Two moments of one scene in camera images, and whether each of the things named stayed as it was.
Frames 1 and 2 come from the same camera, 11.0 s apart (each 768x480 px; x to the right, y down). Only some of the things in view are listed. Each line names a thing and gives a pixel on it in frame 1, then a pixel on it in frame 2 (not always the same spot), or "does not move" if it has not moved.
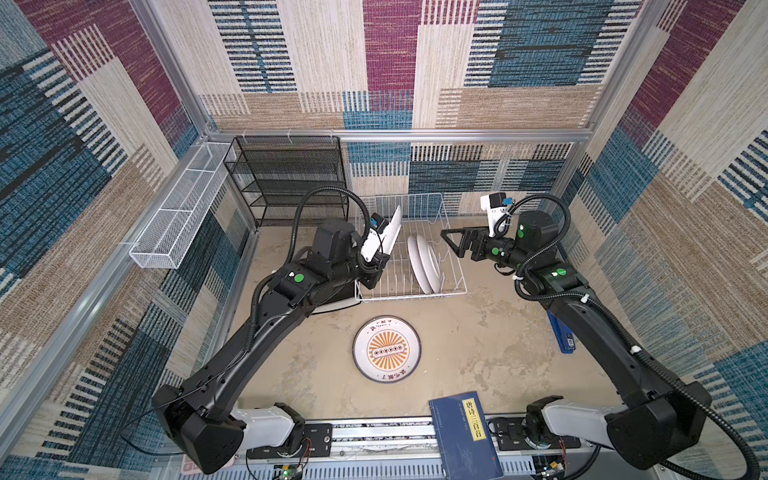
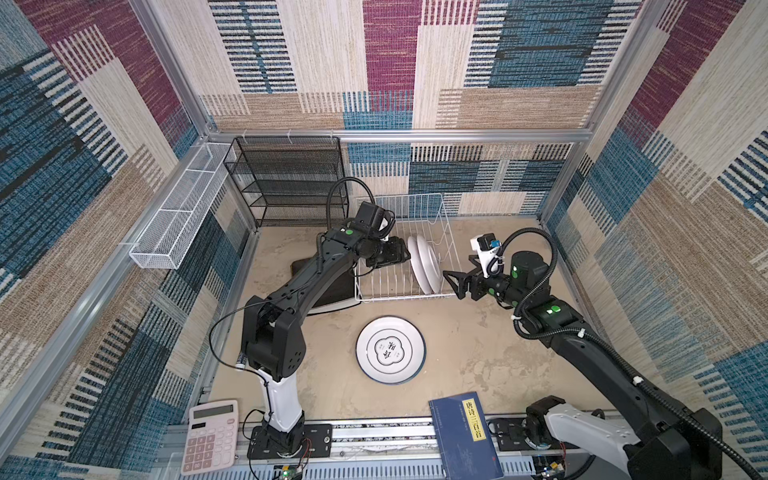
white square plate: (336, 306) does not move
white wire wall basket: (167, 239) does not move
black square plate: (346, 291) does not move
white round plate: (392, 232) -> (391, 350)
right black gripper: (477, 234) -> (459, 277)
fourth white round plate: (429, 264) does not move
